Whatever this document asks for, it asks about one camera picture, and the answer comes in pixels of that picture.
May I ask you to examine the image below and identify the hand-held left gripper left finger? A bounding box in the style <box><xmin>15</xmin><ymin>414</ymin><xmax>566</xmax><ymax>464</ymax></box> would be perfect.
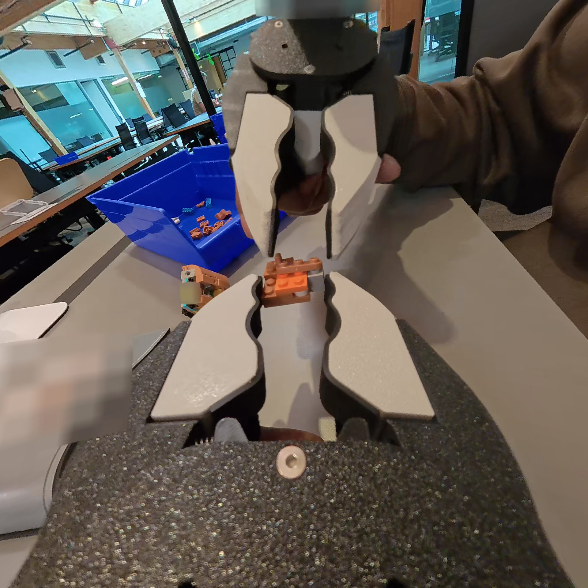
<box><xmin>149</xmin><ymin>274</ymin><xmax>266</xmax><ymax>423</ymax></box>

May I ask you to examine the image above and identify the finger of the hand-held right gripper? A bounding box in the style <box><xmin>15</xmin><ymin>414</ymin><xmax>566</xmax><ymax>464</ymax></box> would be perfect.
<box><xmin>230</xmin><ymin>92</ymin><xmax>295</xmax><ymax>258</ymax></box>
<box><xmin>322</xmin><ymin>93</ymin><xmax>383</xmax><ymax>260</ymax></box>

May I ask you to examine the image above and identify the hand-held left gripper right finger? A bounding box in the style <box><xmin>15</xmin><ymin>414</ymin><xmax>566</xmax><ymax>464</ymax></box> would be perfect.
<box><xmin>320</xmin><ymin>271</ymin><xmax>437</xmax><ymax>421</ymax></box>

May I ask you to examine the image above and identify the orange brick assembly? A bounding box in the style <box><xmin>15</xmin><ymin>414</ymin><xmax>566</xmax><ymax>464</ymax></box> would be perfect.
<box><xmin>261</xmin><ymin>253</ymin><xmax>328</xmax><ymax>308</ymax></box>

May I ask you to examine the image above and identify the blue storage bin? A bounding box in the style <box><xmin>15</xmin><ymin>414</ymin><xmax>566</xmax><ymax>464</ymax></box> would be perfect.
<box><xmin>86</xmin><ymin>146</ymin><xmax>300</xmax><ymax>275</ymax></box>
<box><xmin>209</xmin><ymin>112</ymin><xmax>230</xmax><ymax>145</ymax></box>

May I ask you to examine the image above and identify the grey desk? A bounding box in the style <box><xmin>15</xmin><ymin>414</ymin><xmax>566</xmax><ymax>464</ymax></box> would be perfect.
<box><xmin>0</xmin><ymin>184</ymin><xmax>588</xmax><ymax>588</ymax></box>

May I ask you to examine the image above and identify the person's right hand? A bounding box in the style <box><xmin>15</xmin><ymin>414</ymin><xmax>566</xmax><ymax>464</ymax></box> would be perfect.
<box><xmin>277</xmin><ymin>153</ymin><xmax>402</xmax><ymax>217</ymax></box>

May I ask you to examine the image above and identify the black mesh chair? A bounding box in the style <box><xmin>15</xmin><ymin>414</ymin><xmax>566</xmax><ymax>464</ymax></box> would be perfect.
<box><xmin>379</xmin><ymin>21</ymin><xmax>415</xmax><ymax>80</ymax></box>

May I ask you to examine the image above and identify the brick vehicle model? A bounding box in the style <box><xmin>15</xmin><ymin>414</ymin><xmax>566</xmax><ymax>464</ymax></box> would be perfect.
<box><xmin>179</xmin><ymin>264</ymin><xmax>230</xmax><ymax>319</ymax></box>

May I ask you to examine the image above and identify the pile of orange bricks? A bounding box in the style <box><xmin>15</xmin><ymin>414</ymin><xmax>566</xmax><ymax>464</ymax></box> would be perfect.
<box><xmin>172</xmin><ymin>198</ymin><xmax>240</xmax><ymax>240</ymax></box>

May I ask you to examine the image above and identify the black pole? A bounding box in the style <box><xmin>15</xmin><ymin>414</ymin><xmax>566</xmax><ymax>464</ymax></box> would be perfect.
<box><xmin>161</xmin><ymin>0</ymin><xmax>217</xmax><ymax>116</ymax></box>

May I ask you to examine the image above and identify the wood-edged long table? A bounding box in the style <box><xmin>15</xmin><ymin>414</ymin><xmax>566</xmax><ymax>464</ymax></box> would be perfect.
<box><xmin>0</xmin><ymin>134</ymin><xmax>181</xmax><ymax>247</ymax></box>

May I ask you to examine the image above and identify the person's brown jacket torso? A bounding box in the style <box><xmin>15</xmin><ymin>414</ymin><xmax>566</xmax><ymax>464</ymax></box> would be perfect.
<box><xmin>498</xmin><ymin>202</ymin><xmax>588</xmax><ymax>338</ymax></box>

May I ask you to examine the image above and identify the grey instruction booklet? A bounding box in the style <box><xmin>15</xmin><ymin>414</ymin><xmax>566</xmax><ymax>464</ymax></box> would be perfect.
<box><xmin>0</xmin><ymin>327</ymin><xmax>171</xmax><ymax>537</ymax></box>

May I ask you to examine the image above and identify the clear acrylic box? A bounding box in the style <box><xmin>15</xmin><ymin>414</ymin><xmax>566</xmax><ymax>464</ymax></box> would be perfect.
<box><xmin>0</xmin><ymin>200</ymin><xmax>50</xmax><ymax>227</ymax></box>

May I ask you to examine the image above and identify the wooden chair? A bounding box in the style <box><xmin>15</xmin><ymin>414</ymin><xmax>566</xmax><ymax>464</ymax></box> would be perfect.
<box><xmin>0</xmin><ymin>157</ymin><xmax>34</xmax><ymax>210</ymax></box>

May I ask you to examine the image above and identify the wooden post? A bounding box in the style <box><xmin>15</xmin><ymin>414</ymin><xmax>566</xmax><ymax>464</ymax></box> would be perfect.
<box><xmin>390</xmin><ymin>0</ymin><xmax>424</xmax><ymax>80</ymax></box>

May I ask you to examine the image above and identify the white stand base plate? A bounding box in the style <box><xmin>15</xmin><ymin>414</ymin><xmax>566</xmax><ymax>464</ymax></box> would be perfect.
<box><xmin>0</xmin><ymin>302</ymin><xmax>69</xmax><ymax>343</ymax></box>

